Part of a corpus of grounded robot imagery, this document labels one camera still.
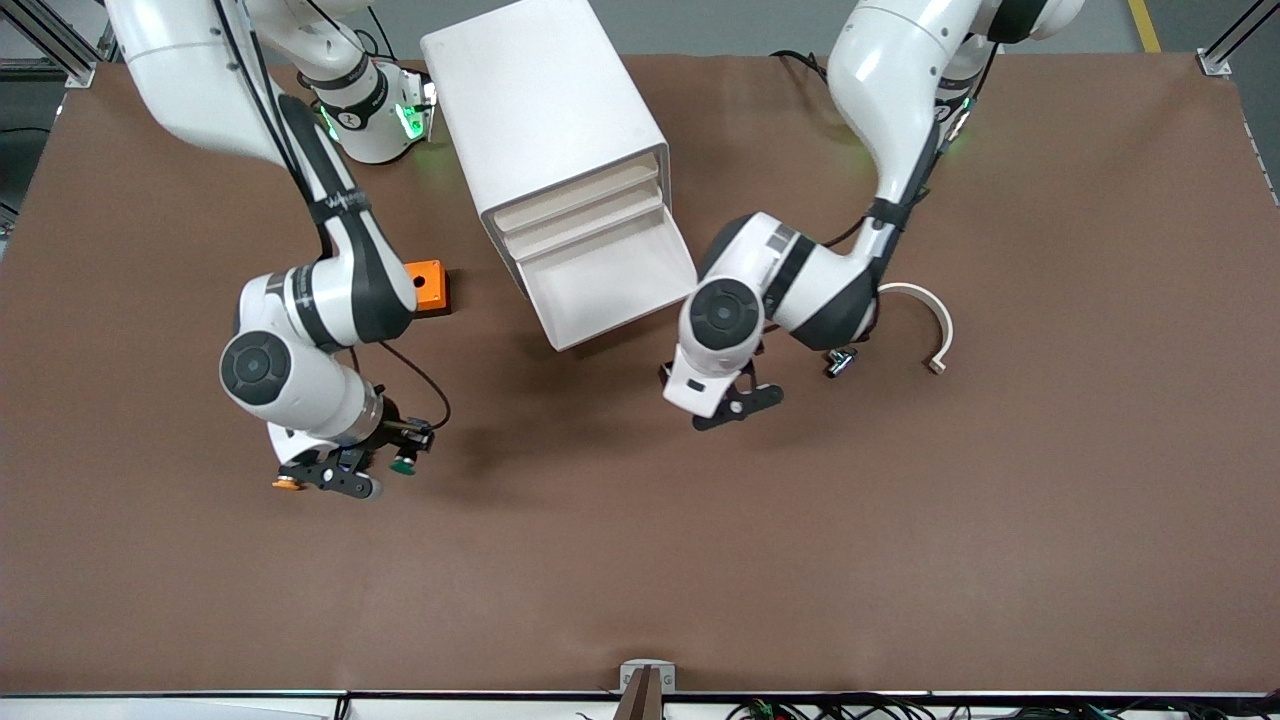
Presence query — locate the aluminium frame post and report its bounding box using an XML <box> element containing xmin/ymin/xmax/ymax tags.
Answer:
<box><xmin>0</xmin><ymin>0</ymin><xmax>119</xmax><ymax>89</ymax></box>
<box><xmin>1197</xmin><ymin>0</ymin><xmax>1280</xmax><ymax>79</ymax></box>

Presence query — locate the orange box with hole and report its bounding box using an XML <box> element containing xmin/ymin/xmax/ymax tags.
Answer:
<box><xmin>403</xmin><ymin>260</ymin><xmax>452</xmax><ymax>320</ymax></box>

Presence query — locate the grey metal bracket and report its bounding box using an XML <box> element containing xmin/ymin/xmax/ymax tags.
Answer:
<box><xmin>619</xmin><ymin>659</ymin><xmax>678</xmax><ymax>720</ymax></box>

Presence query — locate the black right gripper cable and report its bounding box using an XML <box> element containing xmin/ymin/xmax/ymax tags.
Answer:
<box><xmin>350</xmin><ymin>338</ymin><xmax>454</xmax><ymax>433</ymax></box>

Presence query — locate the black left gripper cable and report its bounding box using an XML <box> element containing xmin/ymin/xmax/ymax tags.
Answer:
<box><xmin>818</xmin><ymin>212</ymin><xmax>873</xmax><ymax>251</ymax></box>

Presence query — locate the black arm base cable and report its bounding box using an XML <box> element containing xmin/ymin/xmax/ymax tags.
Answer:
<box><xmin>769</xmin><ymin>48</ymin><xmax>833</xmax><ymax>83</ymax></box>

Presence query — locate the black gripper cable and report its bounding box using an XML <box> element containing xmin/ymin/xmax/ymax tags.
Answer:
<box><xmin>818</xmin><ymin>212</ymin><xmax>873</xmax><ymax>251</ymax></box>
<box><xmin>350</xmin><ymin>338</ymin><xmax>454</xmax><ymax>433</ymax></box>

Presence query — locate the white half-ring pipe clamp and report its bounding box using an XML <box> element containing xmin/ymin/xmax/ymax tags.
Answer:
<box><xmin>876</xmin><ymin>282</ymin><xmax>955</xmax><ymax>377</ymax></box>

